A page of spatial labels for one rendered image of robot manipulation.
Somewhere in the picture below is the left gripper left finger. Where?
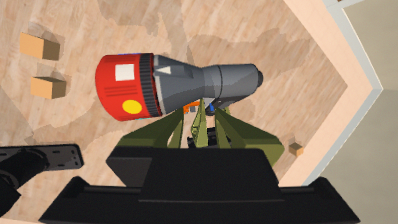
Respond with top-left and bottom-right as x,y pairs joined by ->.
114,107 -> 184,148

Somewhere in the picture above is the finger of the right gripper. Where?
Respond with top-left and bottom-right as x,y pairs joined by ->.
223,107 -> 231,115
191,98 -> 208,147

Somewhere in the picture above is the red and grey hose nozzle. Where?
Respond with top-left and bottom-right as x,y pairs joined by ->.
95,53 -> 263,121

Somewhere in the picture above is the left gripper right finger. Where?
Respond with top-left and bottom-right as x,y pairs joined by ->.
214,107 -> 285,168

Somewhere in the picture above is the small tan block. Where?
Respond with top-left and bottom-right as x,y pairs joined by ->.
19,32 -> 60,61
30,77 -> 67,99
289,143 -> 304,157

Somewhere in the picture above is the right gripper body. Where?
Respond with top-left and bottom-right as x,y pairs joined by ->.
187,127 -> 231,148

